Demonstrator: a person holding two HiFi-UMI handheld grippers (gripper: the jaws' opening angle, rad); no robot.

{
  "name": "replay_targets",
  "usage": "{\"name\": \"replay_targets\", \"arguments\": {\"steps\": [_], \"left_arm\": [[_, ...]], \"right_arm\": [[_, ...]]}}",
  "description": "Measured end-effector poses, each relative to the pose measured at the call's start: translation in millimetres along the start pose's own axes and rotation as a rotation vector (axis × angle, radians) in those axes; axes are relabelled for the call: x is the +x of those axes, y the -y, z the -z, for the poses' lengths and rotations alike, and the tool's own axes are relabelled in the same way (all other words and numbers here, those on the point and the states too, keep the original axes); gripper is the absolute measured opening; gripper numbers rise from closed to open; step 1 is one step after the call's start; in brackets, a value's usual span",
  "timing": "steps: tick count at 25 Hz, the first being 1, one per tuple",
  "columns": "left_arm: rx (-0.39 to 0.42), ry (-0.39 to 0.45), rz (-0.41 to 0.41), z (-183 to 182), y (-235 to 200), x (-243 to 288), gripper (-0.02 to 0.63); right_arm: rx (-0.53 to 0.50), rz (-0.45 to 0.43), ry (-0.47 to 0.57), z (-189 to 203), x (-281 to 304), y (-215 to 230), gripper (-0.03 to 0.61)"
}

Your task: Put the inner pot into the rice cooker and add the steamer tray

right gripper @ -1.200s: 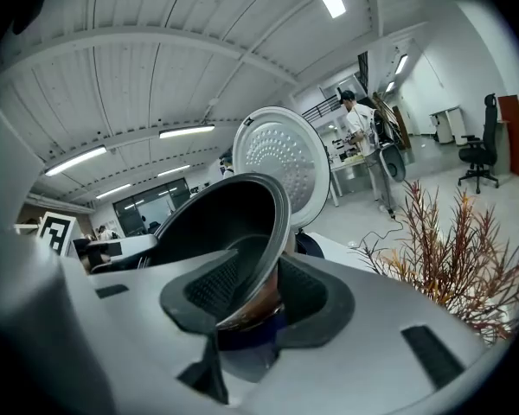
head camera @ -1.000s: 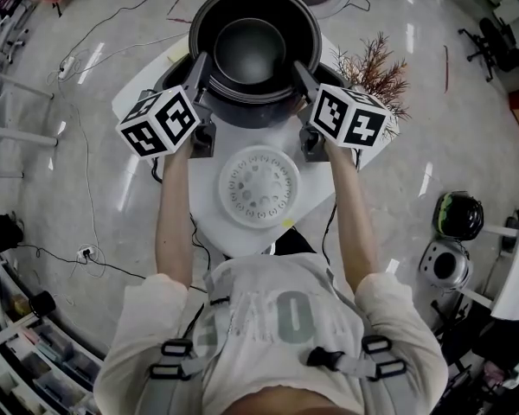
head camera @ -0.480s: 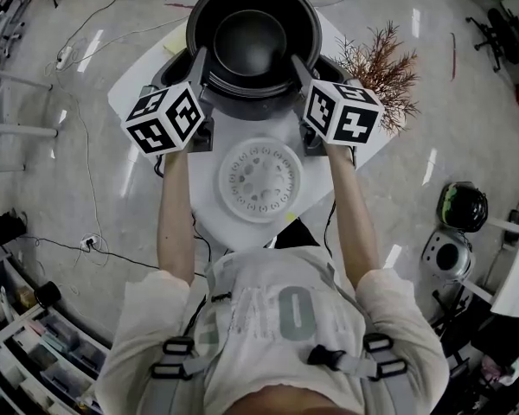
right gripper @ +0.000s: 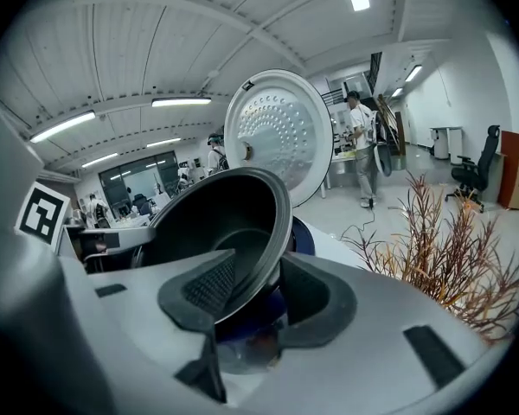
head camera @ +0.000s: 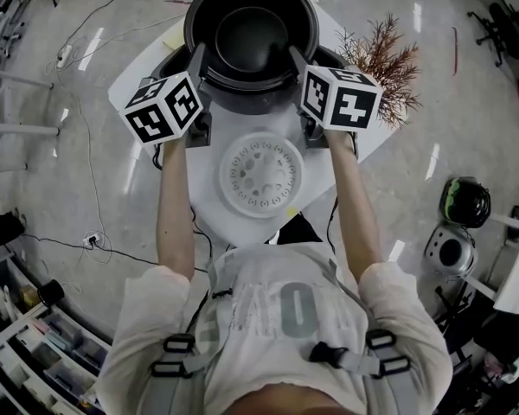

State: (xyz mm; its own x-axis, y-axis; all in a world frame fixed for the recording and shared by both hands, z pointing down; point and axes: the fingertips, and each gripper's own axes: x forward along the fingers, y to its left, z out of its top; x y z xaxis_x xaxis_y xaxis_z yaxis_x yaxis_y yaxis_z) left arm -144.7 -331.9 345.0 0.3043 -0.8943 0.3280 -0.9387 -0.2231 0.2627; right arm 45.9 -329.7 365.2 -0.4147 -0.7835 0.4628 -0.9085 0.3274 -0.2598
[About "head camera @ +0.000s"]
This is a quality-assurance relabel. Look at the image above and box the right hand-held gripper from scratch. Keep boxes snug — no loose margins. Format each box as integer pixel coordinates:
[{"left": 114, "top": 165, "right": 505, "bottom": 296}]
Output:
[{"left": 287, "top": 44, "right": 384, "bottom": 149}]

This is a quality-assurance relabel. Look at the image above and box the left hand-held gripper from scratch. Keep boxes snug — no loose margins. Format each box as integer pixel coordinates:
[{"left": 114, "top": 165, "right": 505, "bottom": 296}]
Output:
[{"left": 119, "top": 42, "right": 213, "bottom": 150}]

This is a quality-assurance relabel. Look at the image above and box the dark blue rice cooker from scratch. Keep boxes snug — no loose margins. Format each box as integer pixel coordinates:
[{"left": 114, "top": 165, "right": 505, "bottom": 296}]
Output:
[{"left": 157, "top": 0, "right": 360, "bottom": 117}]

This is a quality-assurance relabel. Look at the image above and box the dark metal pot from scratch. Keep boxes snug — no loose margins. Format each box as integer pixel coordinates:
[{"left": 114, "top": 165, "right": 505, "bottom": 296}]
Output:
[{"left": 183, "top": 0, "right": 319, "bottom": 93}]

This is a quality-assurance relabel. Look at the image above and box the white perforated round plate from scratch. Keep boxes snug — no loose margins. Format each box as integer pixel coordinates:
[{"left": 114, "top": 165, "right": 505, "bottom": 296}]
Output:
[{"left": 219, "top": 131, "right": 305, "bottom": 220}]

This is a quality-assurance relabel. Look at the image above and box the person's left forearm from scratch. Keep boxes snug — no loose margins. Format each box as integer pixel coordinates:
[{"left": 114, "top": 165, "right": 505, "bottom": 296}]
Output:
[{"left": 155, "top": 138, "right": 197, "bottom": 280}]

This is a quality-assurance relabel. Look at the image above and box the person's right forearm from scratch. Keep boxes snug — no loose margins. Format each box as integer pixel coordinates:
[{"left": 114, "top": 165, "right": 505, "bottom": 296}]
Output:
[{"left": 326, "top": 130, "right": 384, "bottom": 283}]

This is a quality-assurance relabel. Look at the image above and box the pale yellow pad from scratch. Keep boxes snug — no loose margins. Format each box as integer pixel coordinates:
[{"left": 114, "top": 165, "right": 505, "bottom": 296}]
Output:
[{"left": 162, "top": 28, "right": 188, "bottom": 52}]

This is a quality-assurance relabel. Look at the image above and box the dried brown plant in vase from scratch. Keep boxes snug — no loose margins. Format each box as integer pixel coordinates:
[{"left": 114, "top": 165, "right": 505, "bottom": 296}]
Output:
[{"left": 335, "top": 13, "right": 423, "bottom": 130}]

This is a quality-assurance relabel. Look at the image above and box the long white power strip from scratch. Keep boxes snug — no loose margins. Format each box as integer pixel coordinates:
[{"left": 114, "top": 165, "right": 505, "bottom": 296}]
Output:
[{"left": 55, "top": 44, "right": 75, "bottom": 69}]

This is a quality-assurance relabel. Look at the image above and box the red strip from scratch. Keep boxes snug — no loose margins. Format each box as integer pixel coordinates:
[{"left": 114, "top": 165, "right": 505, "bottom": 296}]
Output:
[{"left": 451, "top": 26, "right": 460, "bottom": 78}]

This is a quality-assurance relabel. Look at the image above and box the white background table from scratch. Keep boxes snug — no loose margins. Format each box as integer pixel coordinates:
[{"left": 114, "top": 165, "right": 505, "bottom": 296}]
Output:
[{"left": 0, "top": 65, "right": 62, "bottom": 173}]

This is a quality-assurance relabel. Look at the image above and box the black office chair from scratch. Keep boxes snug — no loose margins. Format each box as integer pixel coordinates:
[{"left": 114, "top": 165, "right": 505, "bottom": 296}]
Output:
[{"left": 466, "top": 2, "right": 519, "bottom": 67}]

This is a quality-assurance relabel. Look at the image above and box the black helmet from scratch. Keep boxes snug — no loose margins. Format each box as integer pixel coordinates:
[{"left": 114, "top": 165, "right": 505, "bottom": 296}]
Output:
[{"left": 439, "top": 177, "right": 492, "bottom": 229}]

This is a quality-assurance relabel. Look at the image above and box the black cylinder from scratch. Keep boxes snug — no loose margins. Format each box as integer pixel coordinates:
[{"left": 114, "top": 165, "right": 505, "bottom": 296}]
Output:
[{"left": 37, "top": 278, "right": 67, "bottom": 309}]

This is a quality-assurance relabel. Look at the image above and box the person's white printed shirt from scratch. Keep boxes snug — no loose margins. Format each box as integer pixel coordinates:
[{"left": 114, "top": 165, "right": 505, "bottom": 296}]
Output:
[{"left": 95, "top": 242, "right": 453, "bottom": 415}]

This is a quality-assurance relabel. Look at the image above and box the white side table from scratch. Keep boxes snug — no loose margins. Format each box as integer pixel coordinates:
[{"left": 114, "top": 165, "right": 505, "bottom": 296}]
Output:
[{"left": 458, "top": 220, "right": 519, "bottom": 319}]

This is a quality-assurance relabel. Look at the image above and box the grey harness with black buckles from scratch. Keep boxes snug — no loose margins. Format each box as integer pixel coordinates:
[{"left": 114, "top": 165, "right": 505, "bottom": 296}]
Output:
[{"left": 150, "top": 257, "right": 412, "bottom": 378}]

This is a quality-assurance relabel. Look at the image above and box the white shelf unit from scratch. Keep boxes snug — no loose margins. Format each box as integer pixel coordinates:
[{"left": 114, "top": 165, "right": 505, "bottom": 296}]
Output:
[{"left": 0, "top": 248, "right": 114, "bottom": 415}]

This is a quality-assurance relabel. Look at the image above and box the black floor cable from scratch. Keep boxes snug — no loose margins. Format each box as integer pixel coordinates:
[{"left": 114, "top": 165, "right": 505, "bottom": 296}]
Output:
[{"left": 23, "top": 231, "right": 209, "bottom": 275}]

